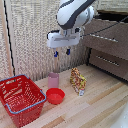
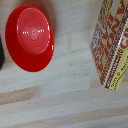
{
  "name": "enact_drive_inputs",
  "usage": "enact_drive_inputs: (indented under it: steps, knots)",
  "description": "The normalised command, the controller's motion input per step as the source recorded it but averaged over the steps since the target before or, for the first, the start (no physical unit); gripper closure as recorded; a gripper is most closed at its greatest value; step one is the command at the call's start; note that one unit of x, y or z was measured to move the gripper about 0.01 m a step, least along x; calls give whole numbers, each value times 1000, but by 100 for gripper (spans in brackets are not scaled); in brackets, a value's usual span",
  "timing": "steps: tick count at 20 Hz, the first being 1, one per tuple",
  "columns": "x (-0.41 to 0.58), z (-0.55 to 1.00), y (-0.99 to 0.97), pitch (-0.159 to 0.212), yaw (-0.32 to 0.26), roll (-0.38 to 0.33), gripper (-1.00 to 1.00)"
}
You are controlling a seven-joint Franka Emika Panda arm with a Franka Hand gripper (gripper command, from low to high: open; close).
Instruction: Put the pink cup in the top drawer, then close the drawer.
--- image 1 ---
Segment silver bar drawer handle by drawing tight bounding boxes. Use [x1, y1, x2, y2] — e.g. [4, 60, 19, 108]
[95, 54, 121, 68]
[89, 33, 120, 44]

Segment pink plastic cup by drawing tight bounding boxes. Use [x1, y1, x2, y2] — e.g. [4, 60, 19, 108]
[47, 72, 61, 90]

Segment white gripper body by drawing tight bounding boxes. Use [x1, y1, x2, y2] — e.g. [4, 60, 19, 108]
[46, 28, 83, 50]

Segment dark cabinet frame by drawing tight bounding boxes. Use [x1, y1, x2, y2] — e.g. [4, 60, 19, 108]
[85, 9, 128, 83]

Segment colourful snack bag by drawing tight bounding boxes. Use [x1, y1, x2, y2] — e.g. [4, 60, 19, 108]
[69, 67, 88, 98]

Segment red plastic bowl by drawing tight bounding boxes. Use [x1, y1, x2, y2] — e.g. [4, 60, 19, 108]
[45, 87, 67, 106]

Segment brown drawer with handle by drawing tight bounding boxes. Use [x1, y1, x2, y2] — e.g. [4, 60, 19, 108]
[82, 17, 128, 61]
[88, 48, 128, 81]

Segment blue basket handle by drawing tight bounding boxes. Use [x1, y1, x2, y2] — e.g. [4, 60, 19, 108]
[0, 74, 48, 116]

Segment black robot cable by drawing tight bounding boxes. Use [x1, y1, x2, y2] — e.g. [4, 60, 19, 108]
[81, 15, 128, 38]

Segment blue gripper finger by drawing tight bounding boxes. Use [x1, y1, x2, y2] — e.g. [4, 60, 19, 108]
[53, 47, 60, 59]
[65, 46, 72, 57]

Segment red plastic shopping basket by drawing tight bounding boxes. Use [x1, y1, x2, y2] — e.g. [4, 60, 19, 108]
[0, 74, 48, 128]

